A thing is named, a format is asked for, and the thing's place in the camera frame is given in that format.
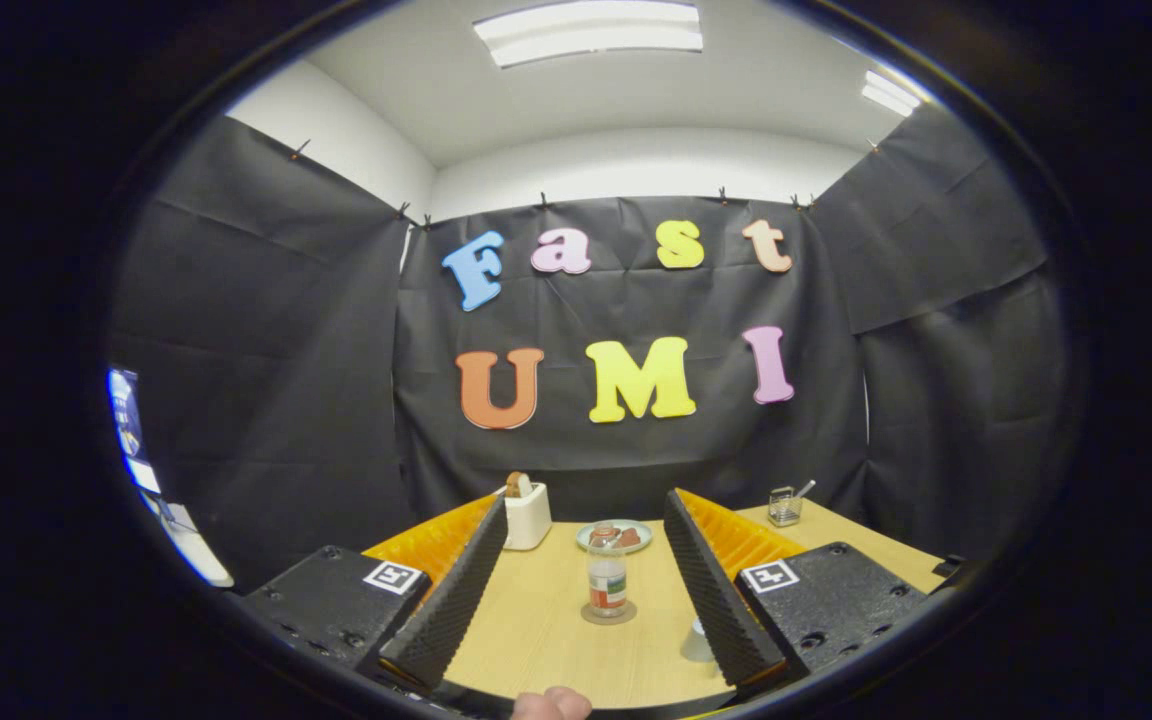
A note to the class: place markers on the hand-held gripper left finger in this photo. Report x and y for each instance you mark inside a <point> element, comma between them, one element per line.
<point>456,600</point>

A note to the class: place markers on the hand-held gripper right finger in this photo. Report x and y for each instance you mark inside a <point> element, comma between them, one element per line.
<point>716,600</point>

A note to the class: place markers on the white cup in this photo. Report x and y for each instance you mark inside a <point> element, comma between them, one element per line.
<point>694,642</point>

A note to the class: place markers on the clear plastic juice bottle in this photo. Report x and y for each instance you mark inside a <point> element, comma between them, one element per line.
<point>608,590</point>

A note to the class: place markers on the round brown coaster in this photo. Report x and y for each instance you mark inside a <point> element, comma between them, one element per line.
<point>586,613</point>

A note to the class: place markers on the wooden table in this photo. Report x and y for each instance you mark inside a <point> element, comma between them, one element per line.
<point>536,640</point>

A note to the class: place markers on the pale green plate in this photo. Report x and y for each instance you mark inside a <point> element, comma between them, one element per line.
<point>644,534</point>

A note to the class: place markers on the brown meat slice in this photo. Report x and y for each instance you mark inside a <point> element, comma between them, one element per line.
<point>629,537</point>

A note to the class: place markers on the white toaster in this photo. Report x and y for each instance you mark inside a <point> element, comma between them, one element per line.
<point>528,520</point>

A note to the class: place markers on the brown bread slice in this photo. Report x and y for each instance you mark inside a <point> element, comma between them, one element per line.
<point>518,486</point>

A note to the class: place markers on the silver spoon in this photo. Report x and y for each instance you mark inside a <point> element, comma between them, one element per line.
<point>806,488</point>

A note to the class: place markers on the black table clamp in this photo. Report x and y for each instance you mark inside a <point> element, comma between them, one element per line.
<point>949,566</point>

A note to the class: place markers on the small ceiling light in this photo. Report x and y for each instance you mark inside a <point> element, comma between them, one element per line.
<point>891,93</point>

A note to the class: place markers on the long ceiling light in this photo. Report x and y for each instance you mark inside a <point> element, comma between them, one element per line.
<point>591,30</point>

